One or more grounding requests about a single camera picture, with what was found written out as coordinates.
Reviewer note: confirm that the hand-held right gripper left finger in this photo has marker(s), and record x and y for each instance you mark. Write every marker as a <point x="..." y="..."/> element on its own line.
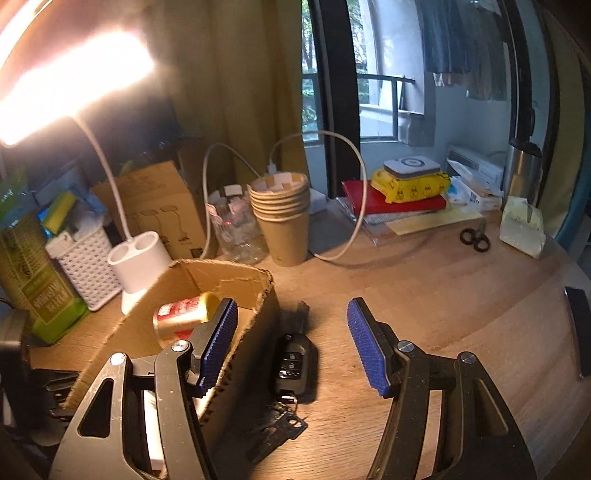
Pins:
<point x="217" y="346"/>

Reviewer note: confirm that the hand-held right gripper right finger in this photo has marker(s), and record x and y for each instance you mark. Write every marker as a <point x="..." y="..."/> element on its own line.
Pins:
<point x="369" y="350"/>

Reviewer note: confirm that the torn cardboard box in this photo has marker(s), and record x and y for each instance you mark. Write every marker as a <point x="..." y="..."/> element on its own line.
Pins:
<point x="258" y="332"/>

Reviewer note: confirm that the red and gold can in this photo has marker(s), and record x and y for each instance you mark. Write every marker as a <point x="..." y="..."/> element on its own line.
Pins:
<point x="180" y="318"/>

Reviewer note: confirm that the black car key with keyring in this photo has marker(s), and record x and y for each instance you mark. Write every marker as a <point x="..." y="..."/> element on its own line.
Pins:
<point x="293" y="364"/>

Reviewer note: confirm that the white charger adapter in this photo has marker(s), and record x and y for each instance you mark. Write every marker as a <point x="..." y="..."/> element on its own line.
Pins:
<point x="154" y="429"/>

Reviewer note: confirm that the clear jar of small items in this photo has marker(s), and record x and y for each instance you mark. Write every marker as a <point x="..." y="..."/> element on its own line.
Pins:
<point x="235" y="230"/>

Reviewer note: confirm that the white desk lamp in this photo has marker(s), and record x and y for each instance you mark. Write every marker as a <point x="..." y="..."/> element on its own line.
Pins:
<point x="138" y="258"/>

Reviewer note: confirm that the stack of brown paper cups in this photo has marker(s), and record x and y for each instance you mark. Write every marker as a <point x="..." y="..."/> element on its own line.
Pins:
<point x="286" y="230"/>

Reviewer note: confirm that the yellow paper envelope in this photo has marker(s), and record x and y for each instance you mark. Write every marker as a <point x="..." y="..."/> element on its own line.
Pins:
<point x="434" y="221"/>

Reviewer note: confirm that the white perforated basket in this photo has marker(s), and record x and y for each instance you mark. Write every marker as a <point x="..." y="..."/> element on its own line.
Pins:
<point x="87" y="272"/>

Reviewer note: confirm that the brown printed cardboard sheet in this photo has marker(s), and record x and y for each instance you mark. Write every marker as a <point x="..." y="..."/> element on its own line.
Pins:
<point x="157" y="207"/>

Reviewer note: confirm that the red book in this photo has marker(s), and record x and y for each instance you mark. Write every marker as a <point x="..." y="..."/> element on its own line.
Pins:
<point x="360" y="196"/>

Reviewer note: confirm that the black scissors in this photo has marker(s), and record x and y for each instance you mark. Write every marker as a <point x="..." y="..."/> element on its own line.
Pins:
<point x="482" y="244"/>

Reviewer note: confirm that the yellow case with white device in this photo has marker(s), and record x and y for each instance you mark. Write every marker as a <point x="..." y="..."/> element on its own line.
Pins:
<point x="411" y="189"/>

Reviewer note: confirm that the green carton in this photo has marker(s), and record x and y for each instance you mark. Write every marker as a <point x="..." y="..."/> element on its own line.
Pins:
<point x="41" y="295"/>

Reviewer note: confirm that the grey and white power bank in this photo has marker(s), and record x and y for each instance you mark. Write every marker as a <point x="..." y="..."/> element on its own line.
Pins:
<point x="411" y="166"/>

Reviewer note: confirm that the blue packet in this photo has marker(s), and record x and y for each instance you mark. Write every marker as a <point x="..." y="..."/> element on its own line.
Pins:
<point x="90" y="203"/>

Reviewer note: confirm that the translucent yellowish plastic pack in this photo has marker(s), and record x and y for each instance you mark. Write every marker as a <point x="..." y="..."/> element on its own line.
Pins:
<point x="521" y="228"/>

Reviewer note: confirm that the dark object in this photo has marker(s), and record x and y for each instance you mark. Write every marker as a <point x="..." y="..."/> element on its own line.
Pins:
<point x="11" y="360"/>

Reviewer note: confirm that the yellow sponge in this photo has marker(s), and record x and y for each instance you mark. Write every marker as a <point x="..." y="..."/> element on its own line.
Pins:
<point x="57" y="212"/>

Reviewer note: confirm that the pile of white boxes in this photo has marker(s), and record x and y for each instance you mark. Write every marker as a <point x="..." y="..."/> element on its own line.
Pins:
<point x="475" y="170"/>

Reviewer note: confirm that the black phone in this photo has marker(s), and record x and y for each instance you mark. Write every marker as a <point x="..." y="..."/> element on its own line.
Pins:
<point x="579" y="332"/>

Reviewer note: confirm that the steel thermos mug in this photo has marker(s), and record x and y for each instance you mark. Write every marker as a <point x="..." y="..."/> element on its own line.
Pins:
<point x="524" y="175"/>

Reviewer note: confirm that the balcony railing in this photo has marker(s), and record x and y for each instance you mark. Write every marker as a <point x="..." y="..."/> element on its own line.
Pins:
<point x="388" y="78"/>

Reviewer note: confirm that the yellow curtain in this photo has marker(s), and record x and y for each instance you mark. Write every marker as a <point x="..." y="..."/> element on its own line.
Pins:
<point x="240" y="69"/>

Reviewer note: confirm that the hanging clothes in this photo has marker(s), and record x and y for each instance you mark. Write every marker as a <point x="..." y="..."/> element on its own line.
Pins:
<point x="461" y="41"/>

